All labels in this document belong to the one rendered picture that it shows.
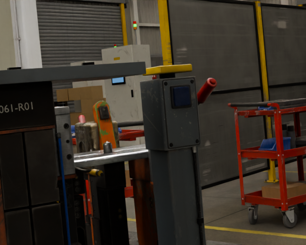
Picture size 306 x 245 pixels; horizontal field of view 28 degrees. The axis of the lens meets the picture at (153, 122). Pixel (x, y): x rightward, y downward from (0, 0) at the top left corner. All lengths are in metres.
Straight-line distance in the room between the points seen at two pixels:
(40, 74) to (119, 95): 10.79
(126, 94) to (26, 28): 6.42
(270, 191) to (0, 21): 4.88
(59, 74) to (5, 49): 7.64
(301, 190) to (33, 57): 2.44
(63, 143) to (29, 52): 4.21
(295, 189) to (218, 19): 2.17
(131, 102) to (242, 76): 5.16
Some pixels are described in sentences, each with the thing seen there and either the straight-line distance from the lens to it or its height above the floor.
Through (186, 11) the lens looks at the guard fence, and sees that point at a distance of 5.83.
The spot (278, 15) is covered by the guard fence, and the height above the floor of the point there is 1.86.
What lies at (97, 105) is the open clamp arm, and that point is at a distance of 1.44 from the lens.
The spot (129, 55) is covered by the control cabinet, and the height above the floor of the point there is 1.81.
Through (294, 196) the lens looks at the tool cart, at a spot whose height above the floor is 0.22.
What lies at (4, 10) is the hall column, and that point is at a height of 2.36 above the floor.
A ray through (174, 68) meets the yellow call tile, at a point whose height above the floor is 1.15.
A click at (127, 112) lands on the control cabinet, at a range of 11.50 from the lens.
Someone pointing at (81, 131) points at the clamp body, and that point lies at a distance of 1.48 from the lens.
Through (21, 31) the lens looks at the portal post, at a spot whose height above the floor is 1.71.
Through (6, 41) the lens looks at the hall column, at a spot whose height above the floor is 1.95.
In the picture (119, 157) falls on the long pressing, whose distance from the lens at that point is 1.21.
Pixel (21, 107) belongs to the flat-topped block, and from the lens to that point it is 0.84.
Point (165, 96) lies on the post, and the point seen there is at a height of 1.11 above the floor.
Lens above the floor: 1.12
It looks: 3 degrees down
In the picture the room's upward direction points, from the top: 5 degrees counter-clockwise
